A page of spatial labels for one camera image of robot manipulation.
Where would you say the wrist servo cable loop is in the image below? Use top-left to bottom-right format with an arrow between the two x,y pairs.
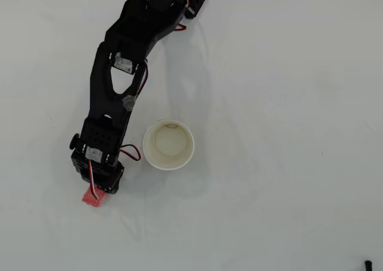
119,144 -> 142,162

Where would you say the tan paper cup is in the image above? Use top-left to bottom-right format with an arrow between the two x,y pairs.
141,118 -> 195,171

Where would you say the gripper servo cable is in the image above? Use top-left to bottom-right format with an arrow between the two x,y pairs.
88,160 -> 100,200

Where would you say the grey tape piece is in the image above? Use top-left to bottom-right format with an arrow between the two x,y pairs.
122,95 -> 137,112

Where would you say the shoulder servo cable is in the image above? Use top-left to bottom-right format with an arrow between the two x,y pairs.
175,0 -> 189,33

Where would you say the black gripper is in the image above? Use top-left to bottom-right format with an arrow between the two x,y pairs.
79,163 -> 125,196

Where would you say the red foam cube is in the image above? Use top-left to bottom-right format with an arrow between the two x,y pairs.
81,186 -> 108,209

